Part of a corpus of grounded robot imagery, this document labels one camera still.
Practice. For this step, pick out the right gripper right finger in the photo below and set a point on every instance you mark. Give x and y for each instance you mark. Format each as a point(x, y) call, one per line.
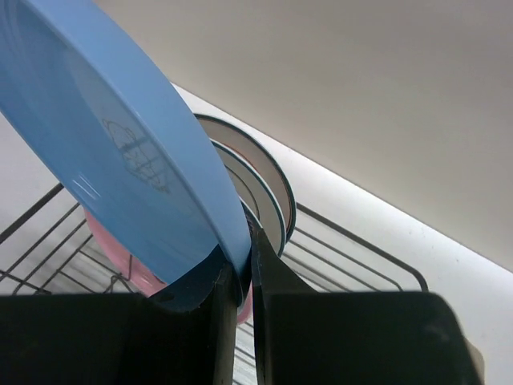
point(302, 336)

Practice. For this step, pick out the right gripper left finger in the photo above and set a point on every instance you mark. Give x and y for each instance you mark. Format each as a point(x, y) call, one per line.
point(182, 335)

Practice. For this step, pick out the pink plastic plate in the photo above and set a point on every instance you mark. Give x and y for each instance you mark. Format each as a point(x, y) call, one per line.
point(120, 260)

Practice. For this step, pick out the blue plastic plate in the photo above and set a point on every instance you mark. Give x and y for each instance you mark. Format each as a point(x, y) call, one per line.
point(114, 131)

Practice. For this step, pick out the front patterned ceramic plate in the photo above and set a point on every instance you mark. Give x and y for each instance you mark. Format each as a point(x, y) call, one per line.
point(256, 194)

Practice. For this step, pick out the patterned ceramic plate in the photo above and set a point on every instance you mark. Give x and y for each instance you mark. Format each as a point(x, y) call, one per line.
point(260, 158)
point(256, 194)

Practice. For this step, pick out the rear patterned ceramic plate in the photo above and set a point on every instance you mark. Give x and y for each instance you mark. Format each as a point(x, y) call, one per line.
point(260, 158)

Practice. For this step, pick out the grey wire dish rack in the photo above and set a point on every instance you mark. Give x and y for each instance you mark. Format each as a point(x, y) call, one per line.
point(50, 249)

